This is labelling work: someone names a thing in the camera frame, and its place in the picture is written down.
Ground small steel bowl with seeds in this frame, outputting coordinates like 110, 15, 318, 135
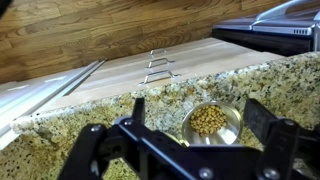
180, 100, 244, 147

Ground stainless steel gas range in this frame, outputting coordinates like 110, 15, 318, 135
211, 0, 320, 58

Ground steel drawer handle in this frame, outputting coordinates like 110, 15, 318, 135
139, 69, 182, 86
145, 57, 176, 70
149, 48, 168, 56

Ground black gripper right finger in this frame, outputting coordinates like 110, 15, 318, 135
243, 98, 320, 180

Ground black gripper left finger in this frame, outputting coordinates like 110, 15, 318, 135
57, 97, 188, 180

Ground yellow-brown seeds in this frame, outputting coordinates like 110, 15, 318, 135
189, 104, 228, 138

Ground light wood base cabinet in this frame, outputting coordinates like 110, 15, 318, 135
36, 37, 286, 114

